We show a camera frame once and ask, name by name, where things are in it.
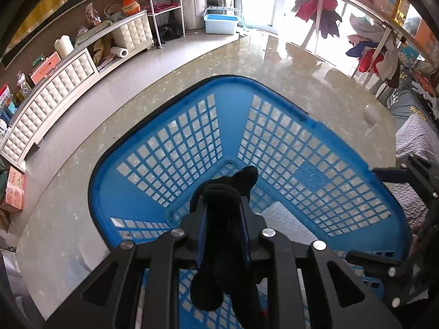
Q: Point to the pink box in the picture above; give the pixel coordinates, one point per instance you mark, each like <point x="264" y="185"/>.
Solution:
<point x="44" y="68"/>

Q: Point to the black sock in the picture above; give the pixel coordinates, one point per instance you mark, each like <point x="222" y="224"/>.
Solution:
<point x="223" y="264"/>

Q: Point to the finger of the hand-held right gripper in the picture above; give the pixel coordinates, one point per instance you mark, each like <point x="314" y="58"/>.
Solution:
<point x="374" y="262"/>
<point x="387" y="175"/>

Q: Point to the grey patterned blanket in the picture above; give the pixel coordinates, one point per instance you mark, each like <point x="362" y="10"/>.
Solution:
<point x="411" y="137"/>

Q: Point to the white cylinder jar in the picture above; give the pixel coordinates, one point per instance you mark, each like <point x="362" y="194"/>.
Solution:
<point x="64" y="47"/>

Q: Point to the white paper roll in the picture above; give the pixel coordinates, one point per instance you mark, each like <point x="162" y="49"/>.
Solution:
<point x="119" y="52"/>

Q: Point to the green checked tissue box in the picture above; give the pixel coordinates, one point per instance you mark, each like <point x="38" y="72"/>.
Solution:
<point x="24" y="92"/>

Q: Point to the white tufted TV cabinet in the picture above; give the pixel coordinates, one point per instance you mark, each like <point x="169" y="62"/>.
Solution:
<point x="61" y="85"/>

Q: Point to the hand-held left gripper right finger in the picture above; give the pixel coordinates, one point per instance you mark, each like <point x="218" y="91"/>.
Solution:
<point x="245" y="233"/>

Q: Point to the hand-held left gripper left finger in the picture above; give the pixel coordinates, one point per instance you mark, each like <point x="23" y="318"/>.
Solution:
<point x="202" y="236"/>

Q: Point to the red and white box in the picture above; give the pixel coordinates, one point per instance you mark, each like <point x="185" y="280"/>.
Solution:
<point x="4" y="97"/>

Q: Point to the black bag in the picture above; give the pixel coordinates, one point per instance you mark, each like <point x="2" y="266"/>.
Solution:
<point x="170" y="32"/>

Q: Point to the mop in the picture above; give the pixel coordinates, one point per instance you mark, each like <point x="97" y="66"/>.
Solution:
<point x="242" y="10"/>

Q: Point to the printed cardboard box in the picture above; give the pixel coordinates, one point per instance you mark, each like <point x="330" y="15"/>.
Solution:
<point x="13" y="192"/>

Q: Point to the clothes drying rack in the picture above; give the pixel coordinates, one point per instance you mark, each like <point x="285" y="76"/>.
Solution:
<point x="319" y="10"/>

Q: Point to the orange bag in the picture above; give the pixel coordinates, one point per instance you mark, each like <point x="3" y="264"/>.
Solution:
<point x="130" y="5"/>

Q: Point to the light blue plastic bin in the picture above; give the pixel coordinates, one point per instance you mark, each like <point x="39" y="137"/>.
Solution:
<point x="221" y="22"/>

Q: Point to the blue plastic laundry basket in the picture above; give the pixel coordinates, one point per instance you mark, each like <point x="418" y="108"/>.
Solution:
<point x="291" y="164"/>

